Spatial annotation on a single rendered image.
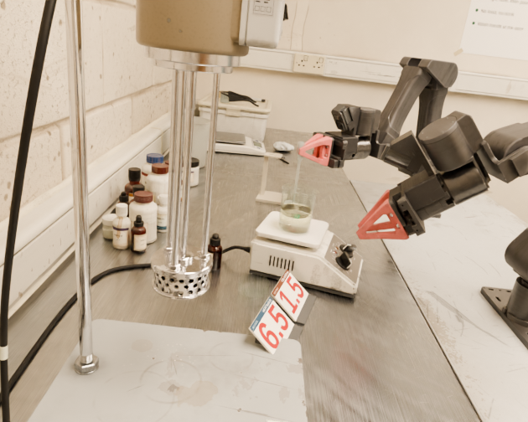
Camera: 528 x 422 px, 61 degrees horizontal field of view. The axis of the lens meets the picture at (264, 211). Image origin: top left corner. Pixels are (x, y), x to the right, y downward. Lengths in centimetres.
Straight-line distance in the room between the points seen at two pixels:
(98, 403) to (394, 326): 46
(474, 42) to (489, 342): 183
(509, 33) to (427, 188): 187
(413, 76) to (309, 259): 61
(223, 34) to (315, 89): 190
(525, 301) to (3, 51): 89
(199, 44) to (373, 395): 47
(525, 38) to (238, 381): 223
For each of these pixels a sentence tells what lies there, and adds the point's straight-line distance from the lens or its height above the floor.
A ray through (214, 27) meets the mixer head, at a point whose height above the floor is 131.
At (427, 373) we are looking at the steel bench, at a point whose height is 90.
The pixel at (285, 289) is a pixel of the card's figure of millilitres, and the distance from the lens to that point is 74.
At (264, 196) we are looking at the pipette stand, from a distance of 123.
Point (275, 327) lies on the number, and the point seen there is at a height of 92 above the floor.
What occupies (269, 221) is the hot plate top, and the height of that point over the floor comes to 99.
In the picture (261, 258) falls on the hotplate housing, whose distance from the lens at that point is 81.
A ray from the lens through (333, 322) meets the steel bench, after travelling 74.
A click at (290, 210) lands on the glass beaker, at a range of 79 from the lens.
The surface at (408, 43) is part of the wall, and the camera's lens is 236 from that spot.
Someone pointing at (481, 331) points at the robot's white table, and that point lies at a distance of 84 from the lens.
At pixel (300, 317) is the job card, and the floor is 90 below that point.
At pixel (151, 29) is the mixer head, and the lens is 41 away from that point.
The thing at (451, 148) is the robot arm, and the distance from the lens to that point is 68.
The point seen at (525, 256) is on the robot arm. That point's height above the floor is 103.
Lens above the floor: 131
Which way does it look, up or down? 21 degrees down
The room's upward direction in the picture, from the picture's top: 7 degrees clockwise
